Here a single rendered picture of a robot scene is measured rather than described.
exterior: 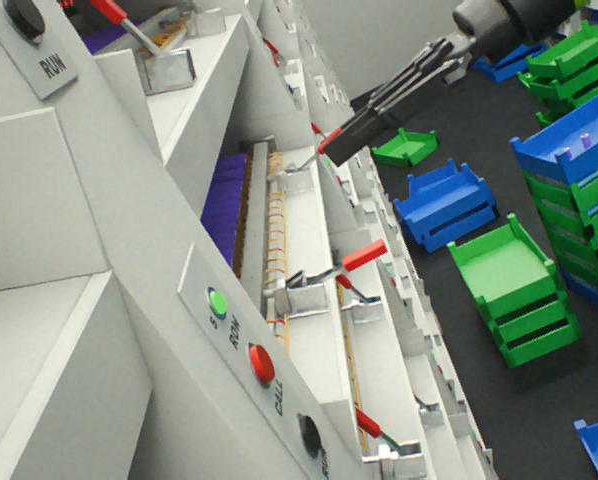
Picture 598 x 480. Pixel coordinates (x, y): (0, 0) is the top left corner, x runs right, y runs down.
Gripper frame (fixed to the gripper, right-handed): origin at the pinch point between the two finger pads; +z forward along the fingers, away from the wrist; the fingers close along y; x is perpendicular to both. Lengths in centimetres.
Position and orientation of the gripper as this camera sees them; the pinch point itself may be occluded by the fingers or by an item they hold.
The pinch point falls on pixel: (352, 136)
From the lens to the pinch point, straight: 74.8
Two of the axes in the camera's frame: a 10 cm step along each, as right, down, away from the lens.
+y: -0.3, -4.2, 9.1
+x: -6.5, -6.8, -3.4
